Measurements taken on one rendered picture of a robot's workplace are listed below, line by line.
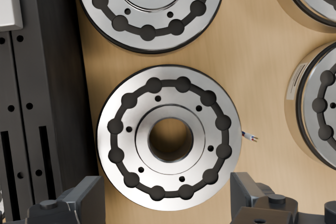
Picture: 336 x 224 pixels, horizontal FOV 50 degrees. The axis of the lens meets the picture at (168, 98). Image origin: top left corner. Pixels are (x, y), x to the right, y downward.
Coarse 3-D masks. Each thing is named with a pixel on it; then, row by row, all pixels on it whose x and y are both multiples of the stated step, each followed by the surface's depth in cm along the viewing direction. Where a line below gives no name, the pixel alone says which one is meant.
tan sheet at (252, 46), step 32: (224, 0) 28; (256, 0) 28; (96, 32) 27; (224, 32) 28; (256, 32) 28; (288, 32) 28; (320, 32) 28; (96, 64) 28; (128, 64) 28; (192, 64) 28; (224, 64) 28; (256, 64) 28; (288, 64) 28; (96, 96) 28; (256, 96) 28; (160, 128) 28; (256, 128) 28; (256, 160) 28; (288, 160) 29; (224, 192) 28; (288, 192) 29; (320, 192) 29
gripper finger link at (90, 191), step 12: (84, 180) 14; (96, 180) 14; (72, 192) 13; (84, 192) 13; (96, 192) 14; (72, 204) 12; (84, 204) 12; (96, 204) 14; (84, 216) 12; (96, 216) 14
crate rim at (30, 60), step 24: (24, 0) 17; (24, 24) 17; (24, 48) 17; (24, 72) 17; (48, 72) 18; (24, 96) 17; (48, 96) 18; (24, 120) 18; (48, 120) 18; (48, 144) 19; (48, 168) 19; (48, 192) 18
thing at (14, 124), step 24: (0, 48) 17; (0, 72) 17; (0, 96) 17; (0, 120) 17; (0, 144) 17; (24, 144) 18; (0, 168) 18; (24, 168) 18; (24, 192) 18; (24, 216) 18
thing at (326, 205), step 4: (332, 200) 11; (324, 204) 10; (328, 204) 10; (332, 204) 10; (324, 208) 10; (328, 208) 10; (332, 208) 10; (324, 212) 10; (328, 212) 10; (332, 212) 10; (324, 216) 10; (328, 216) 10; (332, 216) 10; (324, 220) 10; (328, 220) 10; (332, 220) 10
